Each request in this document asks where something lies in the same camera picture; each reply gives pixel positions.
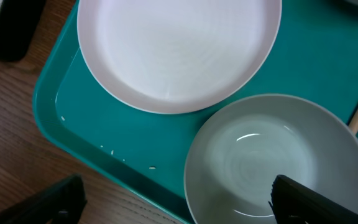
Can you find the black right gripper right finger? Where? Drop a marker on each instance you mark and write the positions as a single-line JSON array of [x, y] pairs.
[[293, 203]]

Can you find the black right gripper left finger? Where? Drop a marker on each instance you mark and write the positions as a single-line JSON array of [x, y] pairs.
[[61, 203]]

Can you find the grey bowl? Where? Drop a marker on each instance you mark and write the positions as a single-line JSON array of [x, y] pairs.
[[237, 154]]

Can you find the pink plate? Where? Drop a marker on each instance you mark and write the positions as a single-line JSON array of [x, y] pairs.
[[175, 56]]

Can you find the teal serving tray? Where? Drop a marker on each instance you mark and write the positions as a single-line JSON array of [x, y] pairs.
[[315, 56]]

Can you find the black tray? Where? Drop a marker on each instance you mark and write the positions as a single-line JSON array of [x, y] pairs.
[[18, 22]]

